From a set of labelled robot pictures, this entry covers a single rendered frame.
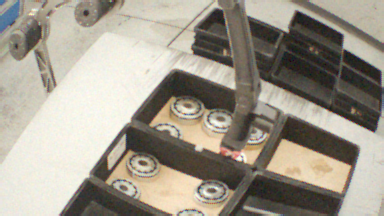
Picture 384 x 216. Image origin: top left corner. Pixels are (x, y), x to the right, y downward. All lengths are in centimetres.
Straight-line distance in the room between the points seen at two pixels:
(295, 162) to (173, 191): 43
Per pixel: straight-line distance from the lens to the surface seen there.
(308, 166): 200
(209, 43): 297
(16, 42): 241
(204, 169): 185
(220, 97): 208
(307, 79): 319
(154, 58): 254
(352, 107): 288
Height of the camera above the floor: 217
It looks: 39 degrees down
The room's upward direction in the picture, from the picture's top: 8 degrees clockwise
